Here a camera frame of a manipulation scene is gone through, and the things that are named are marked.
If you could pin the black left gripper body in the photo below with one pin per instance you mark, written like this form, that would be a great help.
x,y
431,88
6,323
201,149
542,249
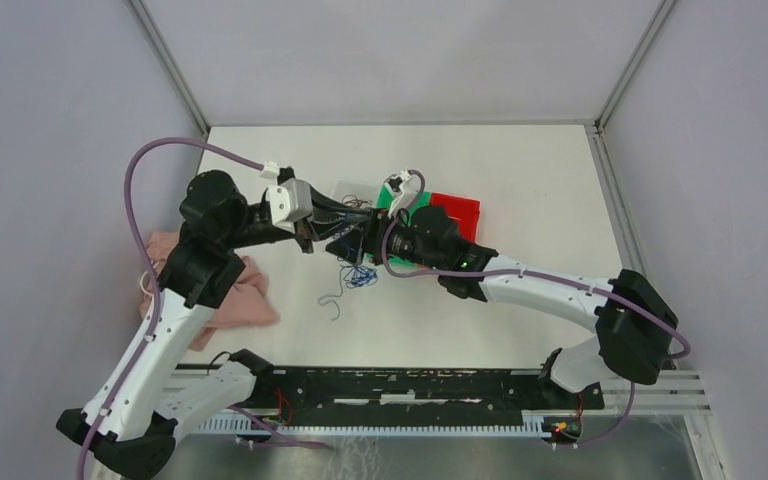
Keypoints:
x,y
306,233

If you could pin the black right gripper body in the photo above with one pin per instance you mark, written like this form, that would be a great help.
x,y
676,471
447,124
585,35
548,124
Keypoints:
x,y
379,224

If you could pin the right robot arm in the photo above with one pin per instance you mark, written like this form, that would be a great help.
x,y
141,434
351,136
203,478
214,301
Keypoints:
x,y
632,326

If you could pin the green plastic bin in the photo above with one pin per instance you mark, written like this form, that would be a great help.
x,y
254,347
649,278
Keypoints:
x,y
384,200

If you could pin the clear plastic bin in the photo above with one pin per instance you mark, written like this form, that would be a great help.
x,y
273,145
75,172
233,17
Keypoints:
x,y
356,193

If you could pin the red plastic bin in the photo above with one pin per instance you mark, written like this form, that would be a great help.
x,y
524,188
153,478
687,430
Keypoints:
x,y
464,211

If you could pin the pink cloth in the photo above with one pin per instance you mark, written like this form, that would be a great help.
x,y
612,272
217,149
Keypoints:
x,y
245,305

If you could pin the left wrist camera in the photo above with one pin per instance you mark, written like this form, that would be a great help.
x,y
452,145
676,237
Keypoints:
x,y
289,199

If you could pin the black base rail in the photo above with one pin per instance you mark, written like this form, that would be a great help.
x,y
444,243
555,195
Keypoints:
x,y
401,397

